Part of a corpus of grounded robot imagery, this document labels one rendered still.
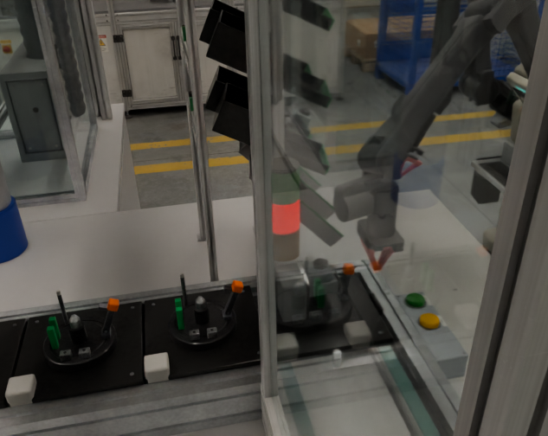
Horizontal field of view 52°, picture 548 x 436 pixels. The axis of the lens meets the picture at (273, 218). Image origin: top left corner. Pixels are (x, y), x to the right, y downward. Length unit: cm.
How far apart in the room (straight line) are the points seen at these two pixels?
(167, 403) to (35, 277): 70
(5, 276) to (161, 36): 366
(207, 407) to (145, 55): 426
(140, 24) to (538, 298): 492
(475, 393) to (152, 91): 502
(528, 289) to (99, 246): 158
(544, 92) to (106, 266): 150
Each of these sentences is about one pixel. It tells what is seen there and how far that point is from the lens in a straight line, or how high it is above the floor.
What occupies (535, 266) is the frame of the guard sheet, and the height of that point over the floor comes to 165.
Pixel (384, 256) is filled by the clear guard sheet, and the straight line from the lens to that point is 36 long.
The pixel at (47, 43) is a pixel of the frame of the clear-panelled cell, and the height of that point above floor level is 138.
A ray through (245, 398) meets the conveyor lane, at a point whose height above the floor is 92.
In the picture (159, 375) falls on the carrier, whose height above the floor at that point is 97.
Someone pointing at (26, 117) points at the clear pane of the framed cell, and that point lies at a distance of 192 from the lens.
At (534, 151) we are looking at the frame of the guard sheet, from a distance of 20.
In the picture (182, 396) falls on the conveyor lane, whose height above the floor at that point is 96.
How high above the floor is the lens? 176
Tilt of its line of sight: 31 degrees down
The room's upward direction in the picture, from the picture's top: 1 degrees counter-clockwise
